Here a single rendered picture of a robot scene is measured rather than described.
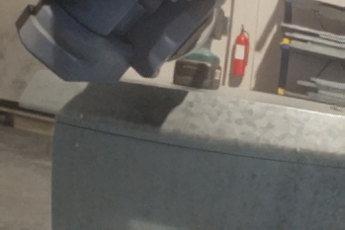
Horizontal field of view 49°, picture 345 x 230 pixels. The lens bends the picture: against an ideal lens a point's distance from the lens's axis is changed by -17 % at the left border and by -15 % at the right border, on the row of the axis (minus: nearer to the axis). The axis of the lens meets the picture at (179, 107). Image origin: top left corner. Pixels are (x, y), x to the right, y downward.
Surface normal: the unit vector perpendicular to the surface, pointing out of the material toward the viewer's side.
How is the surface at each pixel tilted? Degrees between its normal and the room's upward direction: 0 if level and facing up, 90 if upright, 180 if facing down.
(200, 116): 68
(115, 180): 90
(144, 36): 90
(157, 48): 109
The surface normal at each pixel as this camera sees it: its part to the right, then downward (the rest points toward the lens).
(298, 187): -0.18, 0.05
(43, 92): -0.11, -0.33
